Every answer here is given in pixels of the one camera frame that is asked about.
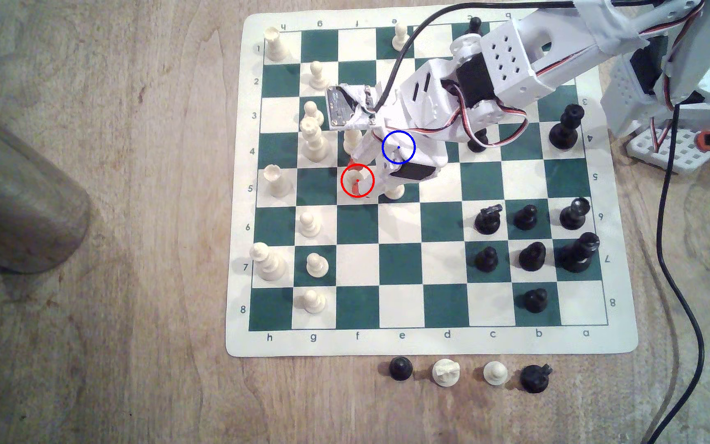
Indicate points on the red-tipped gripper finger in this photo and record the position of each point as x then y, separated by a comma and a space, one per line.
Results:
381, 182
372, 148

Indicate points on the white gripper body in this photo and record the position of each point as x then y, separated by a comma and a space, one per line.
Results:
411, 172

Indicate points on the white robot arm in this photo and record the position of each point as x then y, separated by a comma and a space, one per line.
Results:
509, 61

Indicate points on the white chess pawn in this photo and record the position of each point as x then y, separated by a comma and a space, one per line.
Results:
312, 114
394, 193
314, 301
495, 373
400, 38
309, 225
317, 266
317, 77

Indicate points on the white chess bishop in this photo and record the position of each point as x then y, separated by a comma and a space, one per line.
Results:
351, 143

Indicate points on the white chess queen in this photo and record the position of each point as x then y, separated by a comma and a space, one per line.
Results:
314, 143

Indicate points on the black chess pawn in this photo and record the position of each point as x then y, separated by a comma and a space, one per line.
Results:
478, 142
474, 24
525, 218
535, 301
486, 261
400, 369

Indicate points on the white chess rook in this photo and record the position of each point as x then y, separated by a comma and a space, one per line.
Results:
276, 46
278, 182

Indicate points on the green and white chess mat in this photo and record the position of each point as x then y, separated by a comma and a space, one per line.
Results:
441, 265

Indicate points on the black chess knight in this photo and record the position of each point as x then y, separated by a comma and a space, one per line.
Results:
534, 379
487, 222

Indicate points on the black chess queen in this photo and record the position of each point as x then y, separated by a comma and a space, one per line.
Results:
564, 132

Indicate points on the white chess knight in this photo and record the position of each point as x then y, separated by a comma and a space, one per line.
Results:
445, 372

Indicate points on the black chess king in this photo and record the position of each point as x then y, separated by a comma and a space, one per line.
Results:
579, 256

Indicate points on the black pawn b7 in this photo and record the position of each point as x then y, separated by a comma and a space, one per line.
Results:
532, 258

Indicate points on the gripper camera board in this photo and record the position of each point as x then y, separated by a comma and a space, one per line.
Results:
342, 106

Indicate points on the white perforated base plate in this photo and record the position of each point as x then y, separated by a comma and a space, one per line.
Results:
697, 160

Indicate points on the brown cylindrical post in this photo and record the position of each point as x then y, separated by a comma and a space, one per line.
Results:
22, 203

